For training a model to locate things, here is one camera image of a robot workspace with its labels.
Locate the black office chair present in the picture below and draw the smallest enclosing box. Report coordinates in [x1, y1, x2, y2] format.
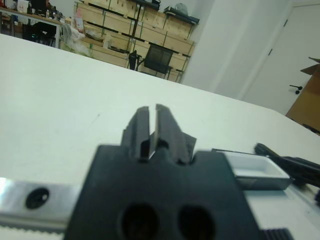
[126, 44, 175, 83]

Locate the black flat tray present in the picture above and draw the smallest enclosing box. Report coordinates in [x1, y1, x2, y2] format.
[162, 6, 201, 25]

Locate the yellow-green plastic bag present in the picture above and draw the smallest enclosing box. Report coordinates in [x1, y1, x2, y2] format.
[59, 41, 93, 59]

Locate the black box with white insert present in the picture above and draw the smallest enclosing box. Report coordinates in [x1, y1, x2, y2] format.
[211, 148, 291, 191]

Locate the person in dark clothes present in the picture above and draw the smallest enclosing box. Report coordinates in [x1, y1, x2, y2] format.
[31, 0, 58, 48]

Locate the grey plastic bag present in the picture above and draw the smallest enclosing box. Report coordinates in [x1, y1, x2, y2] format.
[174, 2, 190, 15]

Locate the desk with white legs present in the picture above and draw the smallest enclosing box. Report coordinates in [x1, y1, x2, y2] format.
[0, 6, 63, 50]

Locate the white cardboard box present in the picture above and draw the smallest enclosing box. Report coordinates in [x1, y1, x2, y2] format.
[16, 0, 29, 13]

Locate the black computer monitor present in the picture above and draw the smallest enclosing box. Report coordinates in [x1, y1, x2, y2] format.
[29, 0, 48, 11]

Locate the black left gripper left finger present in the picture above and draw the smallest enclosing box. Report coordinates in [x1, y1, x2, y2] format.
[121, 106, 151, 163]

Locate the black door handle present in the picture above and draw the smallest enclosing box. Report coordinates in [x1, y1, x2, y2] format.
[289, 84, 304, 95]

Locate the stack of wooden crates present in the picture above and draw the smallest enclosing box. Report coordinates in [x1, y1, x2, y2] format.
[73, 0, 196, 84]

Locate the white plastic bag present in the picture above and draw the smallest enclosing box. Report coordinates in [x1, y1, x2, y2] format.
[61, 23, 87, 47]

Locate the brown cardboard box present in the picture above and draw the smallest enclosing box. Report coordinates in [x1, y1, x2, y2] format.
[285, 56, 320, 127]

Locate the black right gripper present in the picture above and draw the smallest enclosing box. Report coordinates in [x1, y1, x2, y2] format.
[253, 142, 320, 217]

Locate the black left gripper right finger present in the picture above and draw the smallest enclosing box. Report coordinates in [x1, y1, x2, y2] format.
[154, 103, 190, 166]

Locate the black computer tower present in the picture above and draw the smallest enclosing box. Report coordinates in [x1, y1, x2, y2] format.
[21, 23, 38, 41]

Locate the pink printed box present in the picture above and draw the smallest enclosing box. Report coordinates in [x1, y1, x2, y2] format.
[73, 8, 85, 32]

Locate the white door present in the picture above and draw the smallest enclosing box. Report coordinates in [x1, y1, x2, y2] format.
[242, 4, 320, 117]

